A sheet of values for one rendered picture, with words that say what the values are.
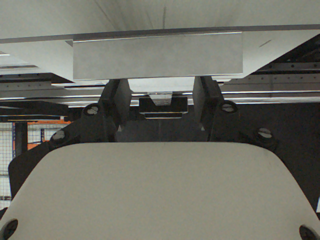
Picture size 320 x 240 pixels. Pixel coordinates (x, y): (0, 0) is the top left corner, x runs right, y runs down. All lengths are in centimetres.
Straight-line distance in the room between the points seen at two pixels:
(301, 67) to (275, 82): 8
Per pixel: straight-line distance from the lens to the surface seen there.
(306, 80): 56
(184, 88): 19
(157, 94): 21
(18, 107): 50
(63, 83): 20
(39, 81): 56
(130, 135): 70
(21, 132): 131
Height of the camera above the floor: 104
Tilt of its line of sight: 1 degrees down
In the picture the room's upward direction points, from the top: 179 degrees clockwise
